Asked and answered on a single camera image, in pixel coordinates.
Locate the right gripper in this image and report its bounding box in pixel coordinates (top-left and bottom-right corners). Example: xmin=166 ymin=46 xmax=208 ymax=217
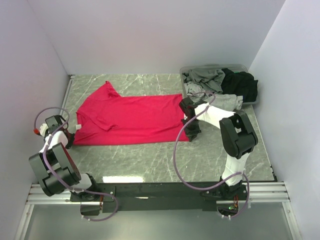
xmin=181 ymin=117 xmax=202 ymax=142

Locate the red t-shirt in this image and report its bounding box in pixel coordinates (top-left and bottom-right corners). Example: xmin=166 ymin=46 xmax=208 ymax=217
xmin=74 ymin=81 xmax=188 ymax=146

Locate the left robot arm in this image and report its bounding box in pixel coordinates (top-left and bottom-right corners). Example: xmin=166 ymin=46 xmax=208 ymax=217
xmin=28 ymin=127 xmax=100 ymax=201

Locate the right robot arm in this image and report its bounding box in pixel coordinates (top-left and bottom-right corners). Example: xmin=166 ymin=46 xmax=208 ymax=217
xmin=173 ymin=97 xmax=258 ymax=200

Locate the light grey t-shirt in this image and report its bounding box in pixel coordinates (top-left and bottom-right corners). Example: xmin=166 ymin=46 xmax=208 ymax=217
xmin=211 ymin=94 xmax=244 ymax=111

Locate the black t-shirt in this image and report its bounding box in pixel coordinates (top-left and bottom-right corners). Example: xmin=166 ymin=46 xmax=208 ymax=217
xmin=221 ymin=68 xmax=259 ymax=103

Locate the grey plastic bin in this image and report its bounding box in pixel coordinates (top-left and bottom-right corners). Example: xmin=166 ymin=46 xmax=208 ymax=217
xmin=179 ymin=64 xmax=258 ymax=105

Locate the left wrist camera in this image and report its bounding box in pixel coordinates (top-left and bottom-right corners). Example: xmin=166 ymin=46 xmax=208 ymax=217
xmin=33 ymin=123 xmax=49 ymax=137

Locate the aluminium rail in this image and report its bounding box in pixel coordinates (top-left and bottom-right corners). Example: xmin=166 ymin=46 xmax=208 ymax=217
xmin=26 ymin=182 xmax=290 ymax=205

